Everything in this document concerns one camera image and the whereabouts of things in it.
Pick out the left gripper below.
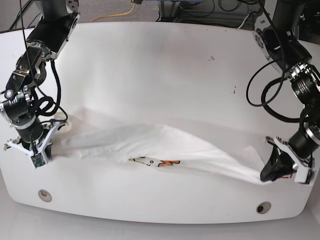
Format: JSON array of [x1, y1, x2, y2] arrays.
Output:
[[260, 129, 320, 182]]

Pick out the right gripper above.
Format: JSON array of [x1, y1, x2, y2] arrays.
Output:
[[3, 117, 67, 162]]

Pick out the white printed t-shirt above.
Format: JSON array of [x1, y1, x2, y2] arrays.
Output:
[[52, 109, 264, 186]]

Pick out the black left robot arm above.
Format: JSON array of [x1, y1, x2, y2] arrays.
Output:
[[247, 0, 320, 185]]

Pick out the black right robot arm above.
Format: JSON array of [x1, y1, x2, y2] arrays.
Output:
[[0, 0, 80, 168]]

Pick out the red tape rectangle marking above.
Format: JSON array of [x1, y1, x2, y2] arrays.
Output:
[[281, 174, 293, 179]]

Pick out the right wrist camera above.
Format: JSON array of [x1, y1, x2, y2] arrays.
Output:
[[30, 152, 48, 169]]

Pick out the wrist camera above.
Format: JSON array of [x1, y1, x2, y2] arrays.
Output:
[[294, 165, 313, 185], [30, 152, 48, 169]]

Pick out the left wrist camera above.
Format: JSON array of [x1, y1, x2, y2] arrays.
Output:
[[294, 165, 313, 185]]

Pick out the right table cable grommet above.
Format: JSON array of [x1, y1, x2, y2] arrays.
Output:
[[256, 201, 272, 215]]

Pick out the table cable grommet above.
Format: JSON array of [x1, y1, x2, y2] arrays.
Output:
[[256, 201, 272, 215], [38, 189, 52, 203]]

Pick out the left table cable grommet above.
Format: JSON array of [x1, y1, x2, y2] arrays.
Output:
[[38, 189, 52, 203]]

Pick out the yellow cable on floor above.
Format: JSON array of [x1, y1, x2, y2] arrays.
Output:
[[91, 2, 137, 23]]

